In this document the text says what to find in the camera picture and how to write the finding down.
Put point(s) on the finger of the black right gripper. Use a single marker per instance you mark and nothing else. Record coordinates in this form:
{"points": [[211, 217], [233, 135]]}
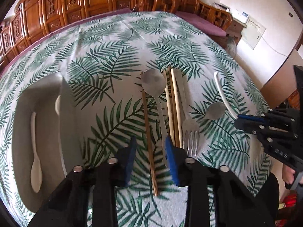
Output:
{"points": [[254, 120]]}

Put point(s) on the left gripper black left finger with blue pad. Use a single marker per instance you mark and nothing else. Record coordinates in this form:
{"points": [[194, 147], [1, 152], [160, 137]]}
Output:
{"points": [[68, 203]]}

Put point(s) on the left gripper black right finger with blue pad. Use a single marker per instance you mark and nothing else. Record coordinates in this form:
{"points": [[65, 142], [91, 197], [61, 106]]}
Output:
{"points": [[234, 204]]}

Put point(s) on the brown wooden chopstick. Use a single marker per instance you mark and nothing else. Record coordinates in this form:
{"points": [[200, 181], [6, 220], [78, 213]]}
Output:
{"points": [[149, 143]]}

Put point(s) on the white plastic fork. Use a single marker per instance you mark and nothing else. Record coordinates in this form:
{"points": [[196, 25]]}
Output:
{"points": [[220, 90]]}

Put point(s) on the large steel spoon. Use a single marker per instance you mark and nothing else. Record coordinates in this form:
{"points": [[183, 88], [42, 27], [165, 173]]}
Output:
{"points": [[153, 83]]}

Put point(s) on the light bamboo chopstick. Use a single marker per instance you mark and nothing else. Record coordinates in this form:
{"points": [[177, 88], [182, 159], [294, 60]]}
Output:
{"points": [[177, 108]]}

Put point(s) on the person's right hand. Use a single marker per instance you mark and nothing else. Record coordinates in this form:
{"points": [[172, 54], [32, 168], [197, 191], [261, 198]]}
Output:
{"points": [[288, 174]]}

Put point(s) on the grey utensil tray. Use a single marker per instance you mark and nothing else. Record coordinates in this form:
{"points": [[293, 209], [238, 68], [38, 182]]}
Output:
{"points": [[57, 139]]}

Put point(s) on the small steel spoon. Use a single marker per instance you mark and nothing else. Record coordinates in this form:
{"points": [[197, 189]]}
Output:
{"points": [[215, 111]]}

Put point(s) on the wooden side table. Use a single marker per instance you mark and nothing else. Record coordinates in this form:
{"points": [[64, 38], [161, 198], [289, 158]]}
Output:
{"points": [[235, 29]]}

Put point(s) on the white box on table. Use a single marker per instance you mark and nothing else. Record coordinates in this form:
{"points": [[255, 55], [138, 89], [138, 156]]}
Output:
{"points": [[239, 15]]}

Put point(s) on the patterned bamboo chopstick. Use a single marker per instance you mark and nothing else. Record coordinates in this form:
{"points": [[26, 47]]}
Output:
{"points": [[171, 109]]}

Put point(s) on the palm leaf print tablecloth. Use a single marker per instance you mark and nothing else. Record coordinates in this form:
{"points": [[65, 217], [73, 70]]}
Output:
{"points": [[109, 115]]}

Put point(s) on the carved wooden bench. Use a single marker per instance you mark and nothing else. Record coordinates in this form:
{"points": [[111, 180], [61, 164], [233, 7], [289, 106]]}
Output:
{"points": [[34, 19]]}

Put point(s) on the white wall panel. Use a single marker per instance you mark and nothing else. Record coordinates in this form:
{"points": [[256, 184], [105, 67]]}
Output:
{"points": [[253, 32]]}

